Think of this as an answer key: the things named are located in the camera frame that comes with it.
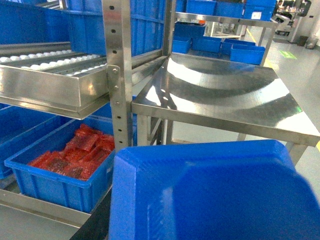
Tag blue block part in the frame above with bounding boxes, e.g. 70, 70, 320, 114
108, 140, 320, 240

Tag blue bin with red parts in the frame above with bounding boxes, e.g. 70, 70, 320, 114
4, 120, 115, 213

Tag stainless steel shelf rack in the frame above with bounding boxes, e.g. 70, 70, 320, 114
0, 0, 176, 227

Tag red plastic packets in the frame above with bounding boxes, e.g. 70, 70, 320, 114
28, 123, 115, 181

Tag small stainless steel table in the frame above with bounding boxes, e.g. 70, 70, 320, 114
131, 53, 320, 163

